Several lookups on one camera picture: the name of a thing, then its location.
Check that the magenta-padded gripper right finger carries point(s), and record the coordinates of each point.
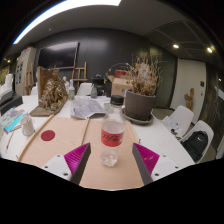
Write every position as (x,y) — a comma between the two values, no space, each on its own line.
(148,160)

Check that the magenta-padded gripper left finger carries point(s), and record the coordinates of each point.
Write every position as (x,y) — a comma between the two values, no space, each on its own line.
(75,160)

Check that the clear red-label drink bottle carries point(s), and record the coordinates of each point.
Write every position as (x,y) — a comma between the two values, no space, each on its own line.
(112,136)

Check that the flat round red coaster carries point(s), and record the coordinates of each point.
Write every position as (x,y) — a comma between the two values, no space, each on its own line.
(48,135)

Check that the grey plant saucer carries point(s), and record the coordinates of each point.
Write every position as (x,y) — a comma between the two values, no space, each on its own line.
(146,121)

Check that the long wooden slat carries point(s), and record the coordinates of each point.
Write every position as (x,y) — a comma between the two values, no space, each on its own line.
(35,138)

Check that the black backpack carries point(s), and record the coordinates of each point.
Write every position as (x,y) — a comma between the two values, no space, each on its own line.
(195,145)

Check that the printed newspaper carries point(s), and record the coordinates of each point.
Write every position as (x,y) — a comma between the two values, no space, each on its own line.
(85,107)

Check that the dried plant in grey pot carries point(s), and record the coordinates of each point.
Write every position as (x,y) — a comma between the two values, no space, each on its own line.
(140,105)

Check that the white plastic chair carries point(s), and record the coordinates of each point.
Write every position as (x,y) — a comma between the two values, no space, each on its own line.
(183,116)
(203,126)
(84,89)

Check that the small pale cup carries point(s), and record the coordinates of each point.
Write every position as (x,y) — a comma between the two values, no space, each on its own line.
(107,106)

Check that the clear green-label bottle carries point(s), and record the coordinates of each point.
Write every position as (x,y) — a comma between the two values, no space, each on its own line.
(71,93)

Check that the flat wooden ruler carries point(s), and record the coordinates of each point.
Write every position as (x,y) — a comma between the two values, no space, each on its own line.
(16,128)

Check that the thin wooden stick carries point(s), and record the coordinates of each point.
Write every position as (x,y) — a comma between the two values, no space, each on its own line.
(10,140)

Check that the wooden sculpture model on board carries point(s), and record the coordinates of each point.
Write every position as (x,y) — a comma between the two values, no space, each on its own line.
(51,95)

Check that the dark glass flask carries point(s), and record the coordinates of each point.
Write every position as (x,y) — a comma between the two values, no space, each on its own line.
(93,92)

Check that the wooden figure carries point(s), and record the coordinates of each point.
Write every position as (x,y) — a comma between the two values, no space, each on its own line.
(190,100)

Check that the colourful printed book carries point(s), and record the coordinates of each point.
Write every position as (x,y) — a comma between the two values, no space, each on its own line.
(11,118)

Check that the brown cardboard box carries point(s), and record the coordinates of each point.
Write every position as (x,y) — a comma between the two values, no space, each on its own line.
(118,86)

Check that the large flat black box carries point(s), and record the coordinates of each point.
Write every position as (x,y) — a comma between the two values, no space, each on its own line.
(10,104)

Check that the wooden easel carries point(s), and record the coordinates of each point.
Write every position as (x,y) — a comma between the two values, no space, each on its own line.
(30,78)
(85,71)

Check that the red box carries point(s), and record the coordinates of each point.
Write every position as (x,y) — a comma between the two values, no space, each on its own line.
(120,72)

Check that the white cabinet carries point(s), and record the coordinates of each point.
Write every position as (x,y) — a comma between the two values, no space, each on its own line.
(20,66)

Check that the recessed ceiling spotlight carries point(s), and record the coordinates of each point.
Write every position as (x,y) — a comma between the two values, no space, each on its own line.
(209,50)
(175,46)

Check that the long ceiling light panel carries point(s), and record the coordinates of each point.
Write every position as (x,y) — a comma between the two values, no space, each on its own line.
(66,8)

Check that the black wall television screen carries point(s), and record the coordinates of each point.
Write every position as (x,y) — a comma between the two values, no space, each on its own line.
(58,55)

